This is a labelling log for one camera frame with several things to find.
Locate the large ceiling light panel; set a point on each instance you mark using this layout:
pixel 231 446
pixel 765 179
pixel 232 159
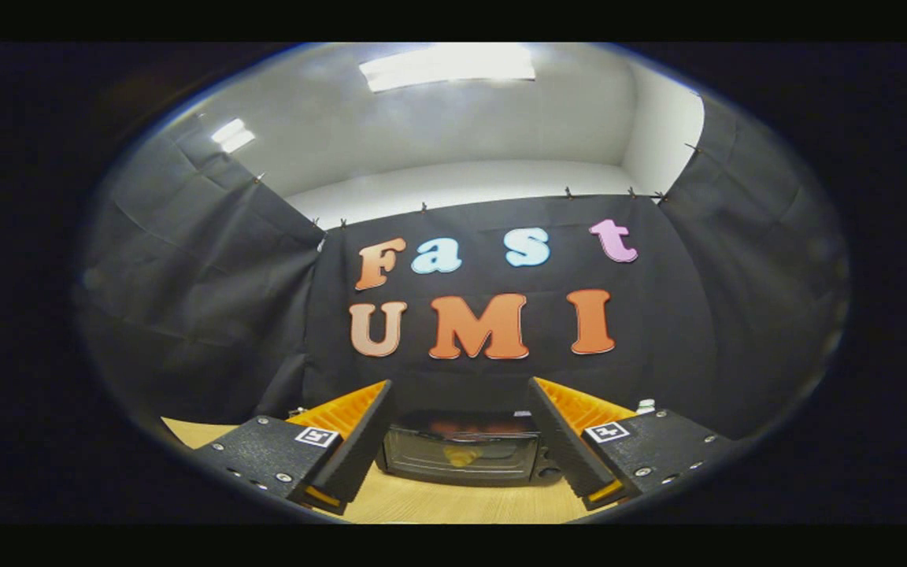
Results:
pixel 446 64

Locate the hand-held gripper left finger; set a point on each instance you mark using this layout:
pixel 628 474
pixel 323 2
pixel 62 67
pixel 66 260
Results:
pixel 363 441

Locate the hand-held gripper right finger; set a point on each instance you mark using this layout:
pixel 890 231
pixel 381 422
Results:
pixel 560 441

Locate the black backdrop cloth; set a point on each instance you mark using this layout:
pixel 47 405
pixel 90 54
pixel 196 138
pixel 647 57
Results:
pixel 209 276

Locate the golden croissant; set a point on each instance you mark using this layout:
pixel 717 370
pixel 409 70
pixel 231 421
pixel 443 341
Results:
pixel 461 455

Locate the small ceiling light panel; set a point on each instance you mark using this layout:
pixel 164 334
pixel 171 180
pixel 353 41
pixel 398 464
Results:
pixel 233 135

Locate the white green-label drink bottle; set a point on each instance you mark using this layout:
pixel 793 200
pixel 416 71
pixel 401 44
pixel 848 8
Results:
pixel 646 406

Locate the black toaster oven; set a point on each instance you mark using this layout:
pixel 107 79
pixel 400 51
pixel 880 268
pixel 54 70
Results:
pixel 422 465

